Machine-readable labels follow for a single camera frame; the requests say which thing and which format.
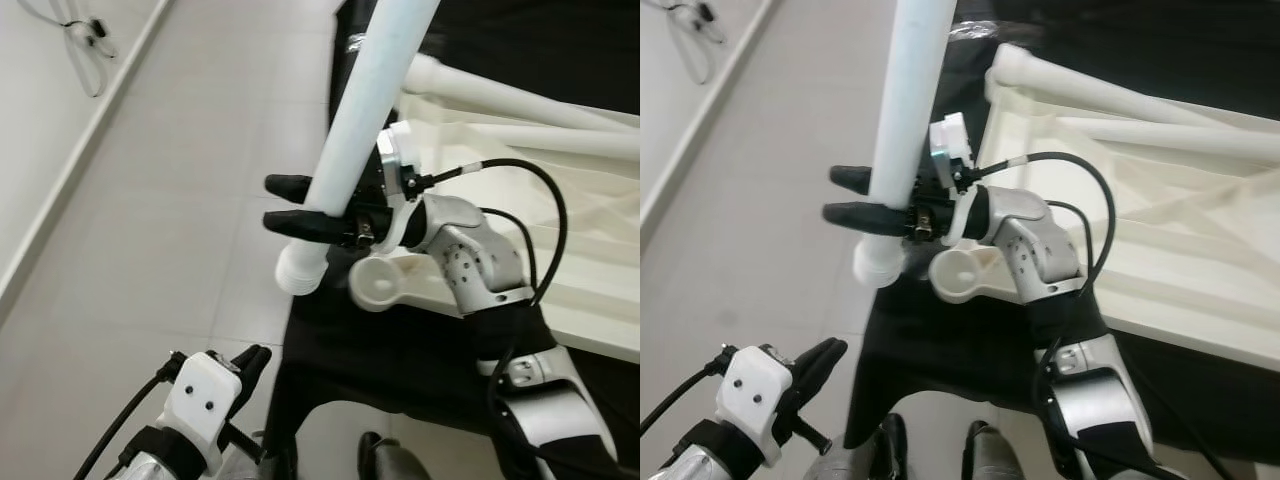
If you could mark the white plastic table top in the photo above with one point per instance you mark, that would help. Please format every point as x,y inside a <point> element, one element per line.
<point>600,260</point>
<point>1200,260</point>

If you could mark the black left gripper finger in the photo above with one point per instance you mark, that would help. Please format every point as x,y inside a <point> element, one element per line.
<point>814,368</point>
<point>262,370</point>
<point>244,368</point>
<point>832,370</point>

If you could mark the grey right robot leg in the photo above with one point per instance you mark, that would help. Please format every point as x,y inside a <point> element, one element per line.
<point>990,450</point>
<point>388,458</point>

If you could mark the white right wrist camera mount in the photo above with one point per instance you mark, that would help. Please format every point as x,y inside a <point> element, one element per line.
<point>950,140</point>
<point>405,145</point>

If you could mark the black tablecloth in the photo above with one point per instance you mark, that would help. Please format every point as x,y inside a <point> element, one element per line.
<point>400,350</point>
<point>1000,350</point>

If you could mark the grey robot leg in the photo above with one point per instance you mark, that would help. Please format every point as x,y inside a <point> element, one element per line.
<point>888,445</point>
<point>388,458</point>
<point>990,450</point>
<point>278,465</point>

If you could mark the black power adapter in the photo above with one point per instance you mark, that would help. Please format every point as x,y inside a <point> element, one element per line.
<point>705,12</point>
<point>96,28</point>

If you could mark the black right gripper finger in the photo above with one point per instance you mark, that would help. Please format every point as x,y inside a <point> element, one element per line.
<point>305,224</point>
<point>290,185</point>
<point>860,218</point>
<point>852,180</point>

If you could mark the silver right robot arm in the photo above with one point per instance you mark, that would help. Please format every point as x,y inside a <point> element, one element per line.
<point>470,260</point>
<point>1030,250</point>

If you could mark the grey left robot leg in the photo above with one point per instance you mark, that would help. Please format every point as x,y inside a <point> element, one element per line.
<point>278,465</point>
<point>888,445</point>

